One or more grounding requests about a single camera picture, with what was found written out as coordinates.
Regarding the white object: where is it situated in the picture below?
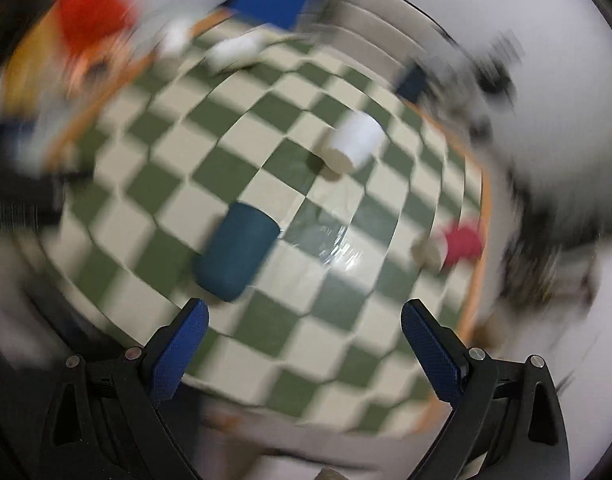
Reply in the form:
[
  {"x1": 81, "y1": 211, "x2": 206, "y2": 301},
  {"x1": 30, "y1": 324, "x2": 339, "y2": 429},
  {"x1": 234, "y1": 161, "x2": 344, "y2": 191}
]
[{"x1": 206, "y1": 34, "x2": 261, "y2": 72}]

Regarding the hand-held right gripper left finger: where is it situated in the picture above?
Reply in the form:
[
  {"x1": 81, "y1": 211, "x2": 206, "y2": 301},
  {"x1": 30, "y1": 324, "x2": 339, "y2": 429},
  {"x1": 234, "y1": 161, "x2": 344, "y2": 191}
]
[{"x1": 39, "y1": 298, "x2": 209, "y2": 480}]

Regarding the white cup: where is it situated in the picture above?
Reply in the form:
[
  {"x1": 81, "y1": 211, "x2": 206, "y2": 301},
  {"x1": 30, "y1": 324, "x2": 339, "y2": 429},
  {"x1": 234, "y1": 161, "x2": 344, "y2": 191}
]
[{"x1": 321, "y1": 111, "x2": 385, "y2": 173}]

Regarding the checkered tablecloth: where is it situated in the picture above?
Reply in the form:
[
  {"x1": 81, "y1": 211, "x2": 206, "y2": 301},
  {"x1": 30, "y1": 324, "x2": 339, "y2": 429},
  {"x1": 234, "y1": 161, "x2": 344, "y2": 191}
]
[{"x1": 45, "y1": 10, "x2": 492, "y2": 435}]

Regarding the red cloth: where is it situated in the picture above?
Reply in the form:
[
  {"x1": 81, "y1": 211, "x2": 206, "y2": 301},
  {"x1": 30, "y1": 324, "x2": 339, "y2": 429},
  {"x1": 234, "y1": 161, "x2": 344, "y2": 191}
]
[{"x1": 58, "y1": 0, "x2": 137, "y2": 58}]

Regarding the red cup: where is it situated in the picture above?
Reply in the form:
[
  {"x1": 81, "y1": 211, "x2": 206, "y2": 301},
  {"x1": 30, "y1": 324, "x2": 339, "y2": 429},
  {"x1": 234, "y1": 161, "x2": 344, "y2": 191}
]
[{"x1": 412, "y1": 225, "x2": 485, "y2": 270}]

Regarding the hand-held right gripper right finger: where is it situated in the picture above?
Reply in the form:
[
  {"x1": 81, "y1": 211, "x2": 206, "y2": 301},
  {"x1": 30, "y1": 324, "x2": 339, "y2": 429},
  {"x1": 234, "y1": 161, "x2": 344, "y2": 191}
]
[{"x1": 401, "y1": 299, "x2": 571, "y2": 480}]

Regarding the dark blue box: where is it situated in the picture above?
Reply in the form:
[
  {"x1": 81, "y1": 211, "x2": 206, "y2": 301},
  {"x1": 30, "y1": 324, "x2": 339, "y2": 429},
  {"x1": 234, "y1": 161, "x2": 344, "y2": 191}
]
[{"x1": 395, "y1": 67, "x2": 429, "y2": 103}]

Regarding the dark blue cup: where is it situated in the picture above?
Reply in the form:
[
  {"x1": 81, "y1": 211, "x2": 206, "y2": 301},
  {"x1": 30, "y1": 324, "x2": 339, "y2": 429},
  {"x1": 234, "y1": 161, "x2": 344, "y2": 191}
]
[{"x1": 194, "y1": 202, "x2": 281, "y2": 303}]

